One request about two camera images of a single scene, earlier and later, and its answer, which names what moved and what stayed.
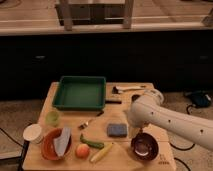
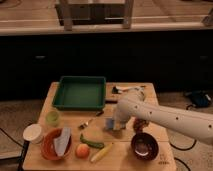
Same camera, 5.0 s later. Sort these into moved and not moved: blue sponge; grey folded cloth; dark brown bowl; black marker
Moved: blue sponge
Not moved: dark brown bowl; grey folded cloth; black marker
